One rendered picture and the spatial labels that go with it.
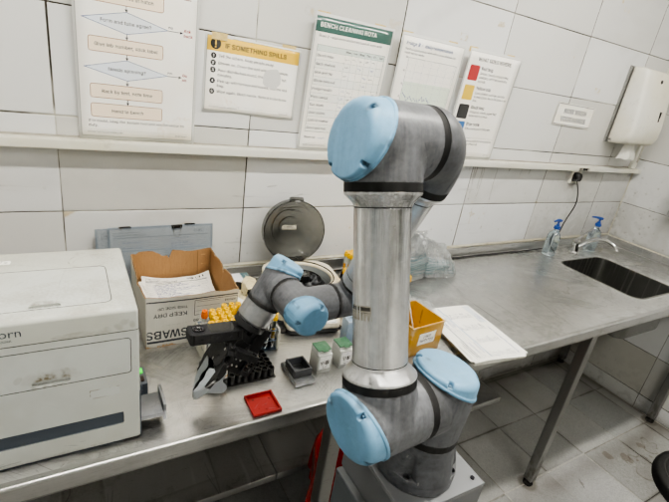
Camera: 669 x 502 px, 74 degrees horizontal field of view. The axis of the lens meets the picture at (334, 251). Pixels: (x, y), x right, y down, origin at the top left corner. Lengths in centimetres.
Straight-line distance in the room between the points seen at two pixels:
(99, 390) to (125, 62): 83
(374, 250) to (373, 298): 7
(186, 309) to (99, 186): 45
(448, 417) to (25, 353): 69
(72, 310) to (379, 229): 53
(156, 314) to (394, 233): 76
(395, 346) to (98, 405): 57
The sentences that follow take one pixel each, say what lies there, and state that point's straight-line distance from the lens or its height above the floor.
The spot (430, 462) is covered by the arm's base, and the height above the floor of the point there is 102.
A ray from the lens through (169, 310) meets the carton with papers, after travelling 122.
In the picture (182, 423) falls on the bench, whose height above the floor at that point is 88.
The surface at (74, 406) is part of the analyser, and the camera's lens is 96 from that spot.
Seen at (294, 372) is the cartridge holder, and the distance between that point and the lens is 115.
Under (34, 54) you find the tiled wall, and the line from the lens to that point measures 138.
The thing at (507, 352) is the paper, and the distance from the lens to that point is 151.
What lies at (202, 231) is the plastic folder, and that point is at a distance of 151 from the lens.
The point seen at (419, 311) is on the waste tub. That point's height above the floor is 95.
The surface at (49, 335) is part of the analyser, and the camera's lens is 87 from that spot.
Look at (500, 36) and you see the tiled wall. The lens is 204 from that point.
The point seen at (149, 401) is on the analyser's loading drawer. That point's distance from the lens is 106.
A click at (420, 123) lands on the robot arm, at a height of 156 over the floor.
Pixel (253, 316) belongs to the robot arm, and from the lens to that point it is 95.
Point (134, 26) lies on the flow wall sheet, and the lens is 137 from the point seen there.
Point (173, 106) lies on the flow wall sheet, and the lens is 140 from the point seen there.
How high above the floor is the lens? 161
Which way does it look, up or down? 22 degrees down
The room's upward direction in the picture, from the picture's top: 9 degrees clockwise
